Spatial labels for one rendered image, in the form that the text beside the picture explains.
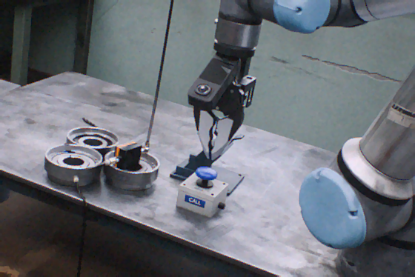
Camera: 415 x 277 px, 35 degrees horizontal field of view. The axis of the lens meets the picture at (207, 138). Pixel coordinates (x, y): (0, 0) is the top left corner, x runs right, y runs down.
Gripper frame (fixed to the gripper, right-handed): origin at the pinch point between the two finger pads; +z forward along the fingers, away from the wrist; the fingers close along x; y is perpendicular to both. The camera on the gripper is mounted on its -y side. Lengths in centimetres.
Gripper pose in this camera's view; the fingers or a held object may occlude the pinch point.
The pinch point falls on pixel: (210, 153)
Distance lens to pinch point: 116.2
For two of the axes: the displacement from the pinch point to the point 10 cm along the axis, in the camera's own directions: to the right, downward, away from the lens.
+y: 3.9, -2.9, 8.8
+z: -1.7, 9.1, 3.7
